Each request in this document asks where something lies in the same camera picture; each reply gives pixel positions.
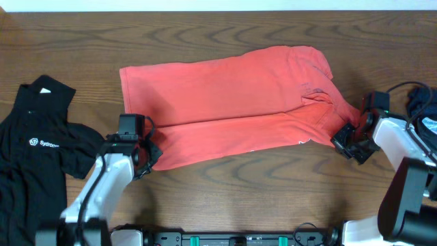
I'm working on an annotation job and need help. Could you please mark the red orange t-shirt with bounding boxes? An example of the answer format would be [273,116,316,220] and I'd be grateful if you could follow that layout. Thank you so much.
[119,46,359,171]

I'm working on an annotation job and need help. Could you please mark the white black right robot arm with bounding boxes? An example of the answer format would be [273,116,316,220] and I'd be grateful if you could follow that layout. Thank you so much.
[331,92,436,245]

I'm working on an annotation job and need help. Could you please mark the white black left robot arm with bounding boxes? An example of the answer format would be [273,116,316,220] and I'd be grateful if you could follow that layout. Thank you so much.
[35,113,162,245]

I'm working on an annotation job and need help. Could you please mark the dark blue jeans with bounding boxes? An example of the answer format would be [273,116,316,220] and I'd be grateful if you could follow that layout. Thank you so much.
[406,87,436,153]

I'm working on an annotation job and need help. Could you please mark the black polo shirt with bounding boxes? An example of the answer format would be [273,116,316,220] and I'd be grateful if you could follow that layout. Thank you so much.
[1,75,104,245]

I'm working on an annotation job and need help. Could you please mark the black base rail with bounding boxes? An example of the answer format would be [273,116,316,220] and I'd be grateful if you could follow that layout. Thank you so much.
[110,225,341,246]

